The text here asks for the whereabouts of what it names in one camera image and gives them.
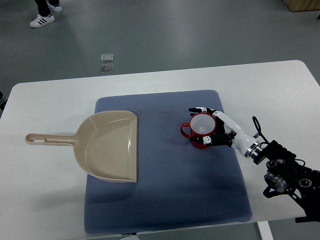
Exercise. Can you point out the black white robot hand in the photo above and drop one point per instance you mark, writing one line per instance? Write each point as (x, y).
(227, 133)

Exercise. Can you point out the red cup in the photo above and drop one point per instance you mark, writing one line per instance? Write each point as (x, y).
(199, 126)

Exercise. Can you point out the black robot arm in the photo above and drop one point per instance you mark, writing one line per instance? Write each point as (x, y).
(287, 175)

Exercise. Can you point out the beige plastic dustpan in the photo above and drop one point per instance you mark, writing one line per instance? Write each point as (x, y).
(105, 145)

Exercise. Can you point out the blue textured mat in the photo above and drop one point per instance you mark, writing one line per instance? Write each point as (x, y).
(178, 184)

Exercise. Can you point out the white table leg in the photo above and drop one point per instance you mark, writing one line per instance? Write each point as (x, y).
(264, 230)

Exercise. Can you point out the black table control panel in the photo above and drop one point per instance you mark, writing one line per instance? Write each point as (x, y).
(305, 219)

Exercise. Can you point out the lower metal floor plate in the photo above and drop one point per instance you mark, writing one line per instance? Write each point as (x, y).
(107, 68)

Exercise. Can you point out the metal floor plate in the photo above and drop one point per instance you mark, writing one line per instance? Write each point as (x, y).
(107, 57)
(107, 68)

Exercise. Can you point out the upper metal floor plate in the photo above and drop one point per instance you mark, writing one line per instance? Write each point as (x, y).
(107, 57)

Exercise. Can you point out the wooden box corner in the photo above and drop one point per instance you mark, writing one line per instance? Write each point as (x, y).
(302, 5)

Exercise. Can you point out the person with white sneakers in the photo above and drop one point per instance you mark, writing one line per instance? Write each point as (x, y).
(45, 9)

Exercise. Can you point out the dark clothed person at left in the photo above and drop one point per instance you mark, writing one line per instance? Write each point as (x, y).
(3, 101)

